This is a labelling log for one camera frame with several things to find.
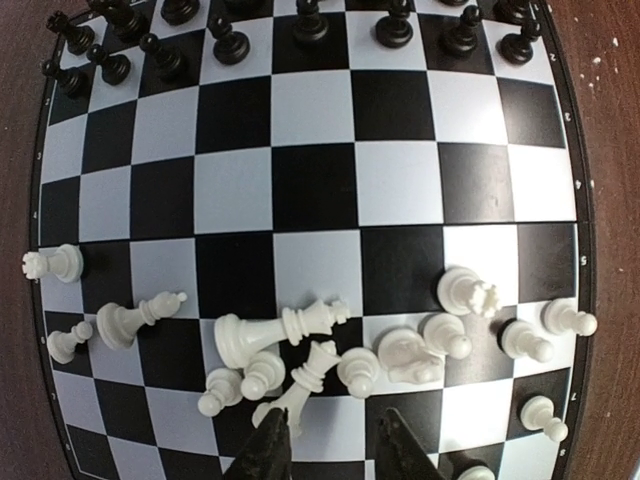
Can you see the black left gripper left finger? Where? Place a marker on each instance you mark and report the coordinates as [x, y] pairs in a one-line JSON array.
[[267, 455]]

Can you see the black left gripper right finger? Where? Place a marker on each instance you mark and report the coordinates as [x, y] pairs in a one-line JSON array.
[[398, 454]]

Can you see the white queen piece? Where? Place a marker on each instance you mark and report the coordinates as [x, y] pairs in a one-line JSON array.
[[308, 379]]

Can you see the black white chessboard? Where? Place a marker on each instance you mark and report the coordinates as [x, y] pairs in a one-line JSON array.
[[270, 176]]

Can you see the white knight piece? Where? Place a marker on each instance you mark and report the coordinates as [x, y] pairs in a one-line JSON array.
[[403, 354]]

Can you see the white king piece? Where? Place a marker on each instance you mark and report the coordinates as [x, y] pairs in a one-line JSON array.
[[238, 340]]

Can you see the white rook piece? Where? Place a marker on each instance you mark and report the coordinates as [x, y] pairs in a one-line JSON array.
[[460, 291], [66, 263]]

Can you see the white bishop piece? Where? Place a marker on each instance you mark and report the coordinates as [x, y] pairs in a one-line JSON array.
[[118, 326]]

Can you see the white pawn piece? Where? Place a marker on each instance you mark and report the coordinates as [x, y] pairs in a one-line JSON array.
[[61, 346]]

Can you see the black rook piece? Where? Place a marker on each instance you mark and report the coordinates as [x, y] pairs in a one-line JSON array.
[[79, 38]]

